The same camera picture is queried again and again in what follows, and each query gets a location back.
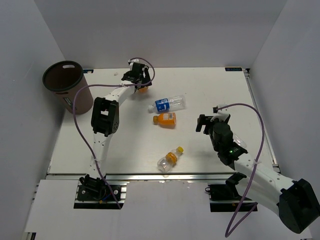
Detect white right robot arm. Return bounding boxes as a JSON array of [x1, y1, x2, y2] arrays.
[[196, 113, 320, 234]]

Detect blue table label sticker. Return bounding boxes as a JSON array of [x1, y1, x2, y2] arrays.
[[224, 67, 243, 72]]

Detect aluminium right side rail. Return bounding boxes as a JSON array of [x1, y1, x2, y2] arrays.
[[244, 67, 281, 173]]

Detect brown cylindrical bin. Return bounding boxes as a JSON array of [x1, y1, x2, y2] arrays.
[[42, 60, 94, 115]]

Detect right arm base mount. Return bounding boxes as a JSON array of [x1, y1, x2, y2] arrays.
[[205, 172, 247, 213]]

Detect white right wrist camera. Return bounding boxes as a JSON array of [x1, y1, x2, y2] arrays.
[[210, 104, 231, 122]]

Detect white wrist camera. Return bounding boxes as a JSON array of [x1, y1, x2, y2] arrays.
[[210, 104, 231, 122], [128, 58, 140, 67]]

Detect aluminium front rail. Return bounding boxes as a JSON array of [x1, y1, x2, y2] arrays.
[[46, 172, 241, 183]]

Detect aluminium rail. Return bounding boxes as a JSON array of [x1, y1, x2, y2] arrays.
[[244, 67, 281, 173], [46, 172, 241, 183]]

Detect orange juice bottle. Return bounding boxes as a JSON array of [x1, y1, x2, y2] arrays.
[[152, 112, 177, 129]]

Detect small clear yellow-cap bottle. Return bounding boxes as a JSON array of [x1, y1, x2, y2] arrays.
[[157, 146, 184, 174]]

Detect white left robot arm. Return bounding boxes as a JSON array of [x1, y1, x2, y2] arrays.
[[87, 58, 151, 179]]

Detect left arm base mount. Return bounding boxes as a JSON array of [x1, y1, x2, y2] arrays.
[[73, 175, 126, 210]]

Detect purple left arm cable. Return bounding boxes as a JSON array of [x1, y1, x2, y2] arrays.
[[72, 57, 156, 210]]

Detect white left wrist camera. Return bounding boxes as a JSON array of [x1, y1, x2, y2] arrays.
[[128, 58, 140, 67]]

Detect small sticker near bin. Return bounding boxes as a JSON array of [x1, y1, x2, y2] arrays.
[[83, 69, 94, 74]]

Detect blue label clear bottle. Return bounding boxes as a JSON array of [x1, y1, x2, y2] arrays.
[[147, 95, 186, 113]]

